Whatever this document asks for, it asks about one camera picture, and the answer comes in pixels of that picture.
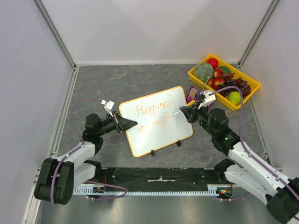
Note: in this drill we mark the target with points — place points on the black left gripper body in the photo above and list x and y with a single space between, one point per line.
117 122

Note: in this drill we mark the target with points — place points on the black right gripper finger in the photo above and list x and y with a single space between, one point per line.
192 107
188 115

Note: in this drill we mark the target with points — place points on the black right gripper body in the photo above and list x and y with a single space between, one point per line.
194 113

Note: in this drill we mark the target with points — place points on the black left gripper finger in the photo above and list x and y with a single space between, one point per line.
117 115
126 124

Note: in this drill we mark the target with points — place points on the white marker pen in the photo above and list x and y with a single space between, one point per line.
190 103

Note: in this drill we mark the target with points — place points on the yellow framed whiteboard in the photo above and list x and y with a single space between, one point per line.
157 125

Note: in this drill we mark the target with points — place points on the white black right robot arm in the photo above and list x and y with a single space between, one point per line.
278 192

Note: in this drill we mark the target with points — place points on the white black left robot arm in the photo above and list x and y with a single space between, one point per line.
60 176

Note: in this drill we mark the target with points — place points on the purple grape snack bag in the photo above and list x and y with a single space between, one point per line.
193 94

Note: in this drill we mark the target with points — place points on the yellow plastic fruit tray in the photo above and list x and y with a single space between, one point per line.
252 85

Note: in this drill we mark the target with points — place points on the green netted melon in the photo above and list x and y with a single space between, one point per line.
203 71

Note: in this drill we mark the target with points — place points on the red yellow peach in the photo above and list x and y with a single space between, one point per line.
219 73

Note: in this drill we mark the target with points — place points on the dark purple grape bunch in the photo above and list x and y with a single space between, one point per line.
244 87

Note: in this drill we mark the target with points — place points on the green orange mango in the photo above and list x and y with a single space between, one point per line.
225 69

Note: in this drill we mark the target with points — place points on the red apple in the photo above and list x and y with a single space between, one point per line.
213 62

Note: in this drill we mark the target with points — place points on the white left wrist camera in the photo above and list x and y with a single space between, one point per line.
108 105

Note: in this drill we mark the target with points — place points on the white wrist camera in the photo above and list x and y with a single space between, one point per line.
206 98
108 105

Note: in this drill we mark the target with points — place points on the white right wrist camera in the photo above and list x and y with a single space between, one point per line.
206 98

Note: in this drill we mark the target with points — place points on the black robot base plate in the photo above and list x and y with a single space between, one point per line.
160 179

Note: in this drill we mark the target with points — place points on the light blue cable duct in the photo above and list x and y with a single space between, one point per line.
90 190

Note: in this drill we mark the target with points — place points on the aluminium frame rail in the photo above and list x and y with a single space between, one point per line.
54 31

